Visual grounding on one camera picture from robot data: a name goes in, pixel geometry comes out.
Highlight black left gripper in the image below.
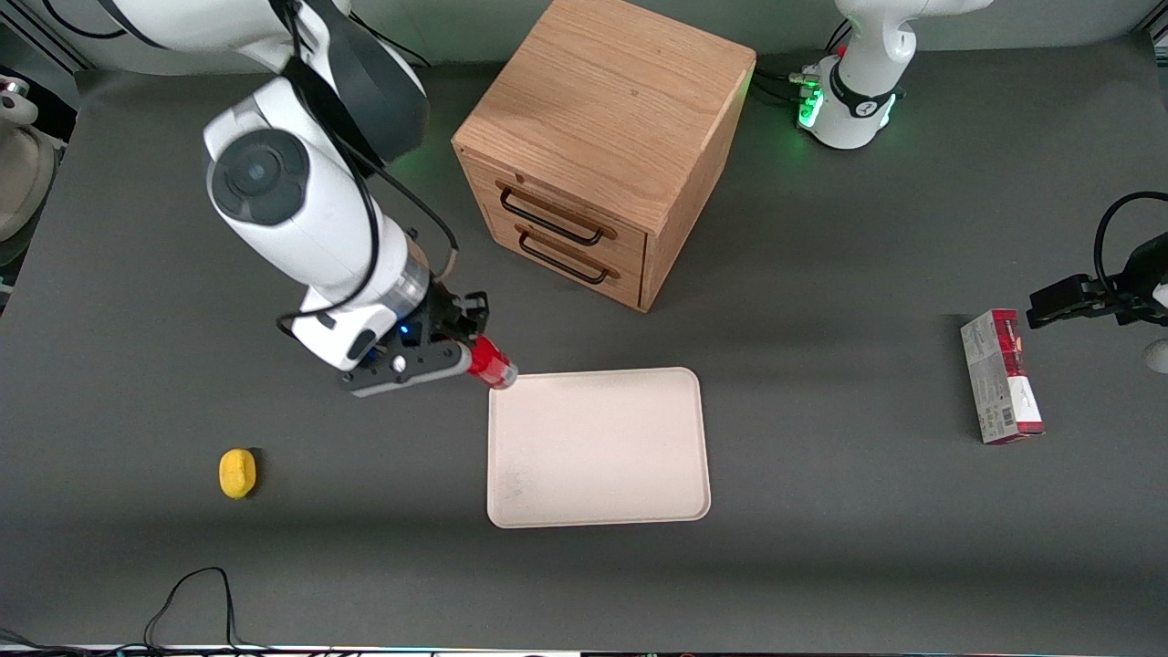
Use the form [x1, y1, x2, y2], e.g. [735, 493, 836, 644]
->
[1026, 233, 1168, 330]

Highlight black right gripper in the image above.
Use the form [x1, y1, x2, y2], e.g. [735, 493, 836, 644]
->
[400, 284, 491, 376]

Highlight red soda can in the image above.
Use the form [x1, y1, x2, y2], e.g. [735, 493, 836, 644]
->
[466, 335, 519, 391]

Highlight white rectangular tray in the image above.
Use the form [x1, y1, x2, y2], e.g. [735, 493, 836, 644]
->
[486, 367, 713, 530]

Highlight red and white carton box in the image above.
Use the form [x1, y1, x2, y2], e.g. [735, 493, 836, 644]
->
[959, 308, 1046, 446]

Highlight wooden drawer front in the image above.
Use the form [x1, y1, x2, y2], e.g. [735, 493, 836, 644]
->
[459, 151, 651, 267]
[484, 212, 647, 313]

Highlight wooden drawer cabinet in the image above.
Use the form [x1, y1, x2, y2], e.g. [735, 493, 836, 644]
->
[451, 0, 757, 314]

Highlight yellow lemon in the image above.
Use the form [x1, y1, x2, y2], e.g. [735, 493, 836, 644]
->
[218, 447, 259, 501]

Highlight beige round object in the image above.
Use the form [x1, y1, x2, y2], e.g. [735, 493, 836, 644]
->
[0, 123, 58, 244]

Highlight black looped gripper cable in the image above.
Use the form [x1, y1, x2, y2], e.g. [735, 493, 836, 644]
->
[1093, 191, 1168, 295]

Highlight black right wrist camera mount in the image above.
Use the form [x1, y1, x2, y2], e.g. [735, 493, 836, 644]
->
[339, 339, 469, 399]

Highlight black wire drawer handle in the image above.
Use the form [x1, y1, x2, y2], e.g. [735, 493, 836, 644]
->
[516, 226, 622, 287]
[497, 181, 620, 248]

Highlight black cable along right arm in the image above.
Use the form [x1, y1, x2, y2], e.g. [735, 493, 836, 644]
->
[274, 0, 459, 334]

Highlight black cable on table edge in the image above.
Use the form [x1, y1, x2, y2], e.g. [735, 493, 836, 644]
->
[0, 566, 275, 654]

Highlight black cables at left arm base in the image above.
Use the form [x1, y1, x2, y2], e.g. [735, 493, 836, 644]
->
[752, 18, 851, 109]

